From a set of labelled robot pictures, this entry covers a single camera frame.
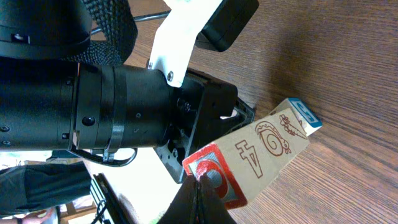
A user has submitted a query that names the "wooden block yellow side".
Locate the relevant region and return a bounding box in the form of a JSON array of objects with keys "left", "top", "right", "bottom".
[{"left": 246, "top": 109, "right": 309, "bottom": 166}]

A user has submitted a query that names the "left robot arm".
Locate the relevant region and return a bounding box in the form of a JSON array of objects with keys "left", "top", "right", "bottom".
[{"left": 1, "top": 0, "right": 259, "bottom": 183}]

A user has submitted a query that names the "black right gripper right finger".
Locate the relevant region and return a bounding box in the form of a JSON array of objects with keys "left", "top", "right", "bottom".
[{"left": 198, "top": 175, "right": 236, "bottom": 224}]

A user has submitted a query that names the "wooden block red letter D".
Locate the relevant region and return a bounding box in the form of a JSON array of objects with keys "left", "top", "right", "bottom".
[{"left": 182, "top": 143, "right": 248, "bottom": 209}]

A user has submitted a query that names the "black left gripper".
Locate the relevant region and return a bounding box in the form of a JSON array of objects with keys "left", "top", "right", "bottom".
[{"left": 154, "top": 68, "right": 255, "bottom": 184}]

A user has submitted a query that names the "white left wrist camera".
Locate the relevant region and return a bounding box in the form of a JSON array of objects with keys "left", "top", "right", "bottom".
[{"left": 147, "top": 0, "right": 261, "bottom": 89}]

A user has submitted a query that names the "wooden block letter H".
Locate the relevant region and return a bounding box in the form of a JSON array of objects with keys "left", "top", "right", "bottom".
[{"left": 214, "top": 121, "right": 297, "bottom": 202}]

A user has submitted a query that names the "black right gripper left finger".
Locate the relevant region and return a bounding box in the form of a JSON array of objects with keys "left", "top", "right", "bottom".
[{"left": 157, "top": 175, "right": 198, "bottom": 224}]

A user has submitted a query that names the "wooden block number five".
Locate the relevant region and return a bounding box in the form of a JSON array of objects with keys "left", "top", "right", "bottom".
[{"left": 269, "top": 98, "right": 323, "bottom": 139}]

